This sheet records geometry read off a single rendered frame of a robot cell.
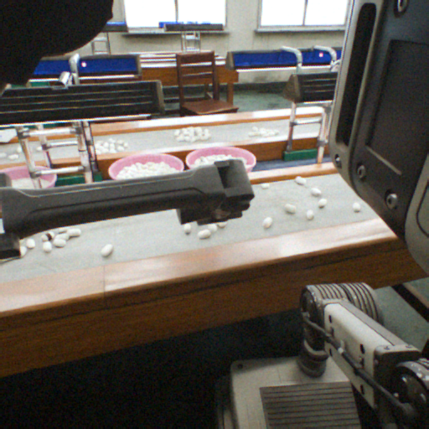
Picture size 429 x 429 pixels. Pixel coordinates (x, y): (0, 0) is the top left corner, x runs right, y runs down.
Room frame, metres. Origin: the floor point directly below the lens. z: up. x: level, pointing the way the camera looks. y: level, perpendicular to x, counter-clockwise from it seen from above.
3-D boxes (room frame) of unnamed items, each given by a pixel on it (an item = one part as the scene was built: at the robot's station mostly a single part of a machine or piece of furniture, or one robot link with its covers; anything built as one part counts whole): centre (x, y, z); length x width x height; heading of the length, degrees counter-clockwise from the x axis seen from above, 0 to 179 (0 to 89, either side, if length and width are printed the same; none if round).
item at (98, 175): (1.25, 0.56, 0.90); 0.20 x 0.19 x 0.45; 106
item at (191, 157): (1.21, -0.02, 0.72); 0.27 x 0.27 x 0.10
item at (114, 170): (1.13, 0.25, 0.72); 0.27 x 0.27 x 0.10
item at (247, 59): (1.59, -0.35, 1.08); 0.62 x 0.08 x 0.07; 106
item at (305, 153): (1.52, -0.37, 0.90); 0.20 x 0.19 x 0.45; 106
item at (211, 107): (3.25, 0.07, 0.45); 0.44 x 0.43 x 0.91; 124
